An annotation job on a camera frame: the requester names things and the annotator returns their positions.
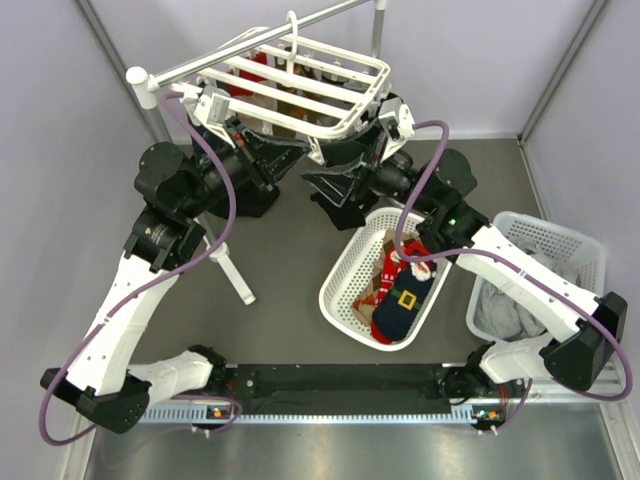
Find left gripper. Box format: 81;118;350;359
179;116;312;220

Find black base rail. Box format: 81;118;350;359
227;364;451;415

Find white clip sock hanger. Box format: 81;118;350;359
166;11;391;145

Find grey clothes in basket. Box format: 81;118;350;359
475;237;581;341

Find red hanging sock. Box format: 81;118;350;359
228;52;268;97

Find white perforated oval basket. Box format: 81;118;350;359
319;207;451;352

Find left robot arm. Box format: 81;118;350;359
38;118;312;445

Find navy santa belt sock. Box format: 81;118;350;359
371;262;437;344

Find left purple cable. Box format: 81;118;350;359
38;90;244;445

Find red patterned christmas sock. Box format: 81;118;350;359
377;247;407;305

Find far silver rack pole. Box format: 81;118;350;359
370;0;388;59

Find olive striped sock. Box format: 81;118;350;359
272;64;321;138

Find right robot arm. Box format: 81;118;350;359
307;127;627;396

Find silver horizontal rack bar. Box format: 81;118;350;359
125;0;366;110

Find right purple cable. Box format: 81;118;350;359
395;119;630;434

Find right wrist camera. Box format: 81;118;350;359
377;97;415;141

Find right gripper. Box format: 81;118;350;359
301;121;438;216

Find white rectangular mesh basket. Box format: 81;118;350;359
466;211;606;342

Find white rack base foot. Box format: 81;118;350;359
209;243;256;305

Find black sock with logo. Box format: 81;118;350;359
310;192;378;231

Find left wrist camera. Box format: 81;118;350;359
194;85;231;125

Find argyle beige orange sock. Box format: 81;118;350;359
351;230;397;327

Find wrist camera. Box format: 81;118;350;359
194;85;231;125
377;97;415;141

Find purple cable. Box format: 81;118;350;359
38;90;244;445
395;119;630;434

